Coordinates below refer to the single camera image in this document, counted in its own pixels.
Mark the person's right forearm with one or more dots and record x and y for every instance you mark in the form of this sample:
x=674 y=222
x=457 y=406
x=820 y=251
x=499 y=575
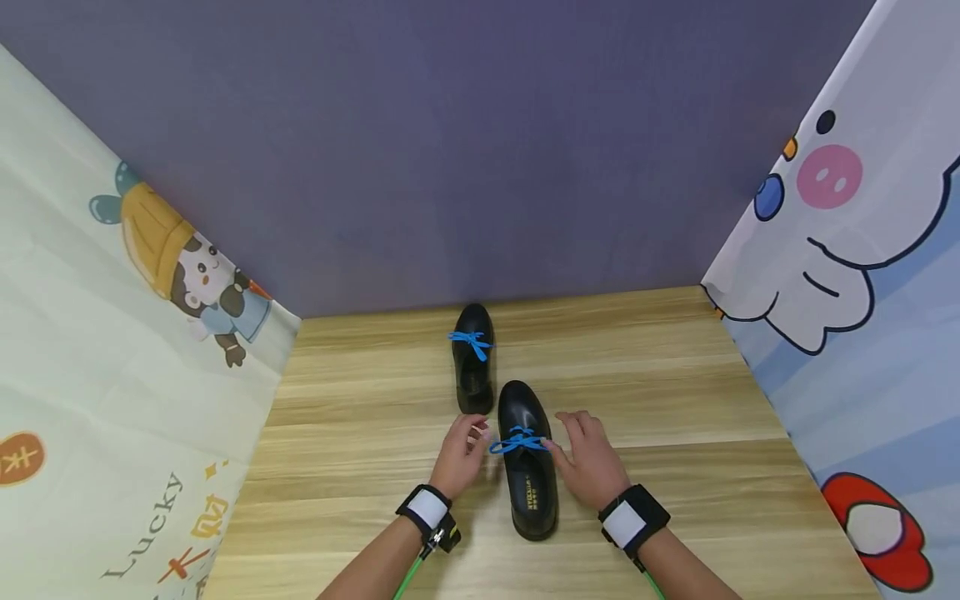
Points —
x=686 y=571

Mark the person's left forearm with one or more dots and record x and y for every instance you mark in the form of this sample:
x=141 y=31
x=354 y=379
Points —
x=375 y=562

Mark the black wrist band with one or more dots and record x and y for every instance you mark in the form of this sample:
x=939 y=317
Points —
x=427 y=508
x=631 y=517

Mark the black leather shoe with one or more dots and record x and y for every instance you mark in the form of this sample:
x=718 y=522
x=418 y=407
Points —
x=529 y=492
x=474 y=383

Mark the person's right thumb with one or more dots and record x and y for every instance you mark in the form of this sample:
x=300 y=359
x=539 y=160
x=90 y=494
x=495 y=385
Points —
x=556 y=457

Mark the person's right index finger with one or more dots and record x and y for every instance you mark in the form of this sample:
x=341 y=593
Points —
x=568 y=427

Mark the person's left hand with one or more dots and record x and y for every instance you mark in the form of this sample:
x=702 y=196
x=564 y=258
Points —
x=454 y=462

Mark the blue shoelace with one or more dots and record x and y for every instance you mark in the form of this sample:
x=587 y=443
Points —
x=472 y=340
x=519 y=440

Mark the person's left fingers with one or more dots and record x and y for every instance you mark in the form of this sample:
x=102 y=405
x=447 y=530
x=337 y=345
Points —
x=474 y=429

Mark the person's right hand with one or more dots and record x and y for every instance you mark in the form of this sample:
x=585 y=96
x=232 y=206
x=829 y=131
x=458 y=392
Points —
x=592 y=471

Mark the person's right fingers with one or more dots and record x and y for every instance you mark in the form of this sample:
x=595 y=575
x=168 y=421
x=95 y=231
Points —
x=594 y=425

